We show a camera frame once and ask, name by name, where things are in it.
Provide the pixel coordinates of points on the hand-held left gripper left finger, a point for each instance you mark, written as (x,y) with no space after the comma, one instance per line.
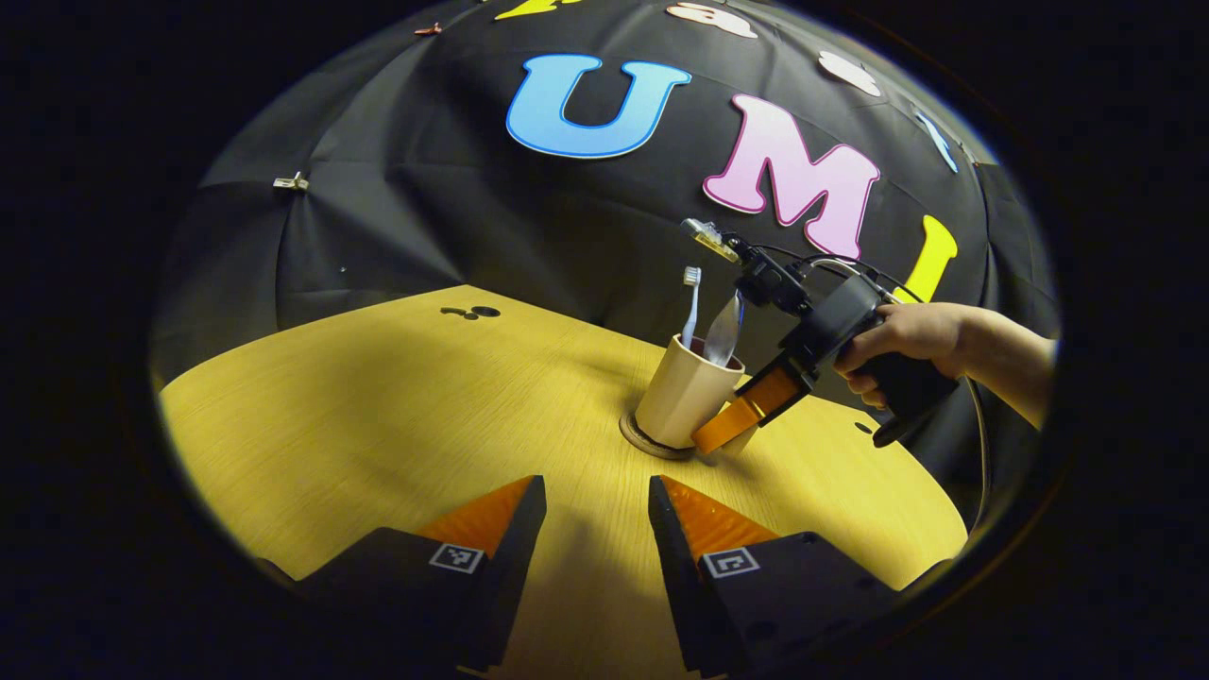
(515,557)

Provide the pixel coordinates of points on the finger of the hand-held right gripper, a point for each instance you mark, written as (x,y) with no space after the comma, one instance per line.
(746,416)

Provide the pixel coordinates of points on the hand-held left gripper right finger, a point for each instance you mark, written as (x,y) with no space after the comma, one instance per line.
(672,567)

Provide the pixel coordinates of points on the white toothpaste tube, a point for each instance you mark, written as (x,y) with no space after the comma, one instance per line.
(723,331)

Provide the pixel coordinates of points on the round cork coaster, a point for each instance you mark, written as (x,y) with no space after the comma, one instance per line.
(638,439)

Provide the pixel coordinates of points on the pale blue toothbrush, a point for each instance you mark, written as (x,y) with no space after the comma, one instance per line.
(690,302)

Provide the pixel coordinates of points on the wooden desktop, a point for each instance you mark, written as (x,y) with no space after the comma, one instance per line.
(378,425)

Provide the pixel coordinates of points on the black backdrop cloth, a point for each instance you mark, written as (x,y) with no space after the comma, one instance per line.
(425,189)

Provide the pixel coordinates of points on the silver metal clip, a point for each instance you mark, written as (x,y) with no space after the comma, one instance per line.
(291,181)

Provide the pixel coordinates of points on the red metal clip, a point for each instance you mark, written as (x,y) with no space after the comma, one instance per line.
(428,29)

